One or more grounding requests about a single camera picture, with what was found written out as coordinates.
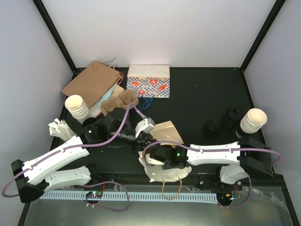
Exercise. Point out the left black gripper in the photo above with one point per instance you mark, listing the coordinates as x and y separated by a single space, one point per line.
141 142

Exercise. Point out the cream paper bag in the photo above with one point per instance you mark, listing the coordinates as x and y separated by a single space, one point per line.
169 152

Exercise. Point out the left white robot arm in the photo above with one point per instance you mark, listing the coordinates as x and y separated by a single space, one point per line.
35 177

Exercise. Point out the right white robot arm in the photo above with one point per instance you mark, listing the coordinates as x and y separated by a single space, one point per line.
238 160

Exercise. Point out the light blue paper bag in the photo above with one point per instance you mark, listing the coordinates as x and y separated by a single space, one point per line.
114 91

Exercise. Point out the blue checkered bakery bag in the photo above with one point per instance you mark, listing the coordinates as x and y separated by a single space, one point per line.
149 82

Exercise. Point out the single black lid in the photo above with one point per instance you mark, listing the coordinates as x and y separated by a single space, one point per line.
212 128

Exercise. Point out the small green circuit board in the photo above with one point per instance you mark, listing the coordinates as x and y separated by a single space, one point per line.
94 194

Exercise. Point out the brown kraft paper bag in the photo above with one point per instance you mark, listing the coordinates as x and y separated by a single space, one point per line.
92 83

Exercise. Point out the left white cup stack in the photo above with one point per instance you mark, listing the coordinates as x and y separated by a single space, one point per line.
77 107

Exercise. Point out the white cup stack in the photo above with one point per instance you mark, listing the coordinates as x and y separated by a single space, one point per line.
253 120
77 107

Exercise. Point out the crumpled white paper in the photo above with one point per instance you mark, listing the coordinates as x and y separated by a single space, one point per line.
59 128

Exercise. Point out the right white cup stack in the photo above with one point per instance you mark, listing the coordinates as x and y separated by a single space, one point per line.
253 120

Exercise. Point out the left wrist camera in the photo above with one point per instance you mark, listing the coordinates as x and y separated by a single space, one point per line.
146 126

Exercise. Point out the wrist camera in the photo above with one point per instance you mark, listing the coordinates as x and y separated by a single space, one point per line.
146 126
153 161

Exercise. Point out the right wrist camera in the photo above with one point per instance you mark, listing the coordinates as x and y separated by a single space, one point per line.
153 161

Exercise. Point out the light blue cable duct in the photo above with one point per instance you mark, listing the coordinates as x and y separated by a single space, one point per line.
132 196

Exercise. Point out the left black frame post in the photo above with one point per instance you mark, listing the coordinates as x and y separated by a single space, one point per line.
54 32

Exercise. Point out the black frame post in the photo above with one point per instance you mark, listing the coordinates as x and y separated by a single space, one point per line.
54 32
262 33

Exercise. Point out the right black frame post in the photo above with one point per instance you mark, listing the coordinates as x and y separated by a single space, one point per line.
262 33

